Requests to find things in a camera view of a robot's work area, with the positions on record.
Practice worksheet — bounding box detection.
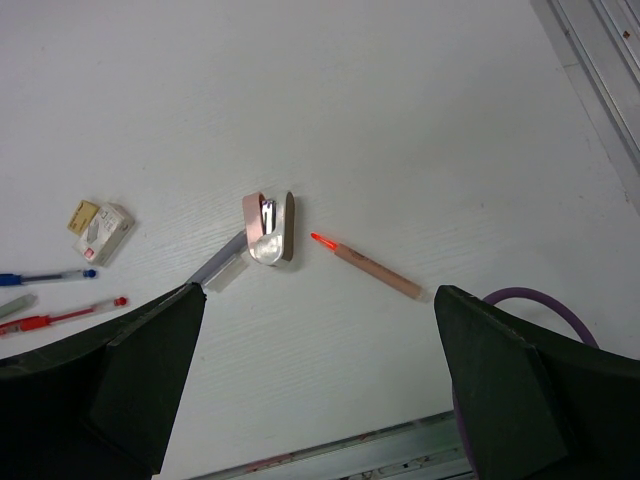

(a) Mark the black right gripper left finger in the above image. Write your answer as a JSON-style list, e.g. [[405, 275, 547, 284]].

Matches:
[[1, 283, 206, 479]]

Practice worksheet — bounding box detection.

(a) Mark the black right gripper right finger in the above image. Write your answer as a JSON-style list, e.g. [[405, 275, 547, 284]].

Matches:
[[434, 285, 639, 479]]

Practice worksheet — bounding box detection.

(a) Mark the grey-purple marker pen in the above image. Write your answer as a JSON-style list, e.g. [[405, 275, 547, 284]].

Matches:
[[187, 230, 247, 286]]

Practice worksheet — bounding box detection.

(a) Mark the red gel pen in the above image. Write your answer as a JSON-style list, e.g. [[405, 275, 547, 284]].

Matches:
[[1, 297, 129, 336]]

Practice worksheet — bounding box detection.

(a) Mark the blue gel pen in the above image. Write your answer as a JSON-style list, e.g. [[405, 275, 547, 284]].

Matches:
[[0, 269, 98, 287]]

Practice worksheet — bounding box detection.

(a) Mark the white staple box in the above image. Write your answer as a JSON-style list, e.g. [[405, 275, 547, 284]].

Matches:
[[73, 203, 135, 267]]

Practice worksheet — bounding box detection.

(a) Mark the clear pen cap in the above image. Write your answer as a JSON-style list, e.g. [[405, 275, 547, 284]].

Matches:
[[204, 256, 248, 293]]

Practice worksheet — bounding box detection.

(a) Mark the yellow staple box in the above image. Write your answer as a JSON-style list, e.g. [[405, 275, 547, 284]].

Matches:
[[67, 200, 100, 236]]

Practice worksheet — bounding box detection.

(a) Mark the orange tip beige highlighter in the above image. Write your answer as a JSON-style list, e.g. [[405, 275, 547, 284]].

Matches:
[[310, 232, 428, 301]]

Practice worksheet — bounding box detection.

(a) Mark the front aluminium rail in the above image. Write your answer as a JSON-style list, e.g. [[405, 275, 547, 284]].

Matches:
[[205, 411, 475, 479]]

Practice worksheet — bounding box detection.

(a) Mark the aluminium table rail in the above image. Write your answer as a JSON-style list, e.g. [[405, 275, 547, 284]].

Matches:
[[531, 1, 639, 169]]

